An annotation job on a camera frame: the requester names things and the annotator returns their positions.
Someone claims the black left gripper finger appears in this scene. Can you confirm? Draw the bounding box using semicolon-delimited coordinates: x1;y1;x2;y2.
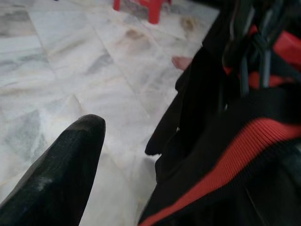
0;114;106;226

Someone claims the black garment red trim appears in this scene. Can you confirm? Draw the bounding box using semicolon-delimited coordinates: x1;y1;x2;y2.
138;0;301;226

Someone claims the person bare foot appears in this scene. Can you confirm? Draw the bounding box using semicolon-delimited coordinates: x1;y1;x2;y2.
171;56;191;71

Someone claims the red plastic stool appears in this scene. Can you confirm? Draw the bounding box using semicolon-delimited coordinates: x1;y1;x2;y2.
112;0;174;24

